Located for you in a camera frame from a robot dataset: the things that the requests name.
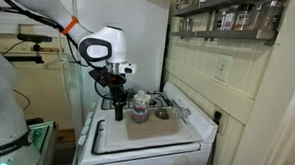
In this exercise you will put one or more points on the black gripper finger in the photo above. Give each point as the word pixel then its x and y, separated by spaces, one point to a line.
pixel 116 96
pixel 123 96

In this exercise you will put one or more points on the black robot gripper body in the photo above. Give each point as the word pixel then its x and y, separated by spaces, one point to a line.
pixel 115 80

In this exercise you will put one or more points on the small black cylindrical container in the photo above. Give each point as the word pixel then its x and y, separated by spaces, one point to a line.
pixel 118 112

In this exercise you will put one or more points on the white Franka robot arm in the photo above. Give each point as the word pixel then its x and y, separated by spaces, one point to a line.
pixel 40 4

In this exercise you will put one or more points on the small grey stove object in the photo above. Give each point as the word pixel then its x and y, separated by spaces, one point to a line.
pixel 130 91

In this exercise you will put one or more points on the clear plastic water bottle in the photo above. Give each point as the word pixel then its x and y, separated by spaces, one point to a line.
pixel 140 109

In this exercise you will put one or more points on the white stove knob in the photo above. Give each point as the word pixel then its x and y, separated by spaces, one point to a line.
pixel 92 105
pixel 81 140
pixel 84 130
pixel 87 122
pixel 90 115

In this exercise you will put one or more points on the small dark bowl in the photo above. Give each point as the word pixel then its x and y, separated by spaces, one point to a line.
pixel 161 113

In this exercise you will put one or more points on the beige cutting board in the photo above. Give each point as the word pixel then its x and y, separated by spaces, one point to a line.
pixel 155 128

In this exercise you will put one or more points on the white refrigerator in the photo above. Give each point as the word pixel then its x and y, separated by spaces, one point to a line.
pixel 146 42

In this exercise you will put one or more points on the white gas stove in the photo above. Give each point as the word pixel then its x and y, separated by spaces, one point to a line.
pixel 150 159

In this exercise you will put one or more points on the clear empty glass jar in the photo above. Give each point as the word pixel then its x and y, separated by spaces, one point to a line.
pixel 186 24

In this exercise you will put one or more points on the grey upper rack shelf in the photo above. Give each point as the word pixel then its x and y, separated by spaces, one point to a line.
pixel 204 5

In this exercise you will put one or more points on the grey rack shelf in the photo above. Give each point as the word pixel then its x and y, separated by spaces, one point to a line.
pixel 204 5
pixel 229 34

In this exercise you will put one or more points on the dark small spice jar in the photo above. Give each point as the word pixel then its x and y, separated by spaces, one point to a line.
pixel 219 20

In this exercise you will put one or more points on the grey lower rack shelf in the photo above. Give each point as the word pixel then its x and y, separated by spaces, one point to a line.
pixel 229 34

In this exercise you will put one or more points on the white label spice jar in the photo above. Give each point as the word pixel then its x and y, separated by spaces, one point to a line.
pixel 229 21

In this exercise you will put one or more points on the labelled brown spice jar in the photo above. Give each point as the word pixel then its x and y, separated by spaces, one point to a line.
pixel 244 17

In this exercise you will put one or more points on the large glass spice jar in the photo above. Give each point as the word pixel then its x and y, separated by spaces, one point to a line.
pixel 270 15

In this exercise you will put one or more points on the black wrist camera block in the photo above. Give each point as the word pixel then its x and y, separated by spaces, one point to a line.
pixel 97 76

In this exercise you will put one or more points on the black camera on stand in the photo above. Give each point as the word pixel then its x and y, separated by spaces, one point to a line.
pixel 34 38

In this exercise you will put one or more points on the black wall plug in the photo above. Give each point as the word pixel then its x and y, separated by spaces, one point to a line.
pixel 217 117

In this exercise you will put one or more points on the white wall light switch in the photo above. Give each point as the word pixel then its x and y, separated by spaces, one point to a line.
pixel 223 68

